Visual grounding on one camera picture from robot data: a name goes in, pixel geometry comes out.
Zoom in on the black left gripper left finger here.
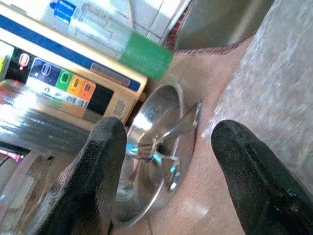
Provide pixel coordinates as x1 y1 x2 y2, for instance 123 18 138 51
36 117 128 235

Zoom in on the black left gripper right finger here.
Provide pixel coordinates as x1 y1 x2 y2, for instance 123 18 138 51
210 119 313 235

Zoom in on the steel fork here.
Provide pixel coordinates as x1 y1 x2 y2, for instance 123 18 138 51
127 141 181 191

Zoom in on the steel bowl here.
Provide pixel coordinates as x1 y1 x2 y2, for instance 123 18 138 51
110 82 196 227

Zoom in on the steel spoon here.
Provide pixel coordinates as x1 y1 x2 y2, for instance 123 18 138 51
136 100 203 157

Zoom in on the beige water ionizer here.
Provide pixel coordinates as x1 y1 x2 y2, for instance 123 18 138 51
0 4 149 128

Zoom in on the green dish soap bottle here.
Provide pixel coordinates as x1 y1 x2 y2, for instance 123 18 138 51
50 0 174 81

